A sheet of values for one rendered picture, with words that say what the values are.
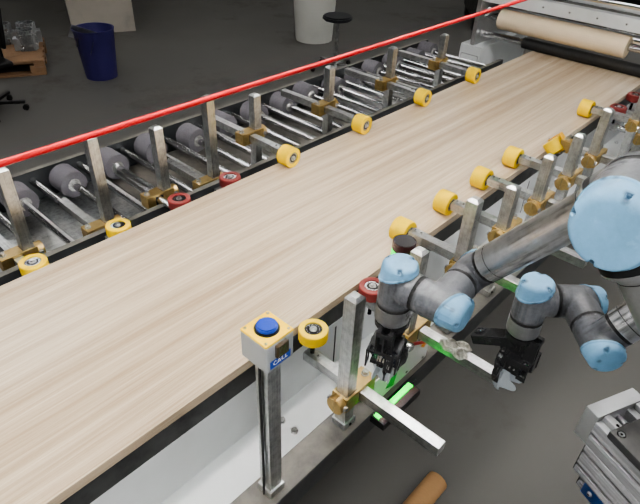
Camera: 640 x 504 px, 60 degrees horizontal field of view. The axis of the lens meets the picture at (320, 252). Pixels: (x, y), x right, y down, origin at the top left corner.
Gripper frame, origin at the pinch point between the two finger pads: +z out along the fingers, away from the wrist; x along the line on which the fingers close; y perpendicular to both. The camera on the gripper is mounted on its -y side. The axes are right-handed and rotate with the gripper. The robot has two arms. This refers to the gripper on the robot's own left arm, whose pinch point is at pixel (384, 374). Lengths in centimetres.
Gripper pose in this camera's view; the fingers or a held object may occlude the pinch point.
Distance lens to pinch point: 137.4
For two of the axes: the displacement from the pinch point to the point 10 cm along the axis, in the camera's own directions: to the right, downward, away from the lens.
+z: -0.4, 8.1, 5.9
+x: 9.2, 2.6, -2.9
